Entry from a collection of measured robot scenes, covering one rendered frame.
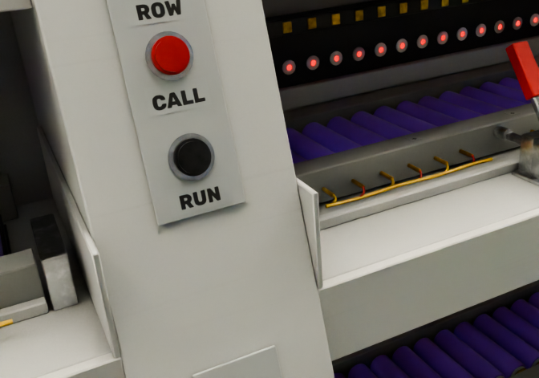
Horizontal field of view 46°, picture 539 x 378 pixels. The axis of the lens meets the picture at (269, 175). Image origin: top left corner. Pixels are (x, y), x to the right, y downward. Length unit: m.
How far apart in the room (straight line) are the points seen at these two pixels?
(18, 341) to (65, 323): 0.02
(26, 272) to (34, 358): 0.04
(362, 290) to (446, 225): 0.07
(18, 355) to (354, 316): 0.16
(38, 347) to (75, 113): 0.10
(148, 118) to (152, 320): 0.09
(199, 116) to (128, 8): 0.05
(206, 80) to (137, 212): 0.06
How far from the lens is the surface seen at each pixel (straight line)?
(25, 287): 0.32
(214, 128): 0.27
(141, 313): 0.28
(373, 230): 0.35
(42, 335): 0.31
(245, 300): 0.29
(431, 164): 0.42
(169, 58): 0.27
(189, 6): 0.28
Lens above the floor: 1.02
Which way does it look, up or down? 8 degrees down
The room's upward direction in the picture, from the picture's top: 11 degrees counter-clockwise
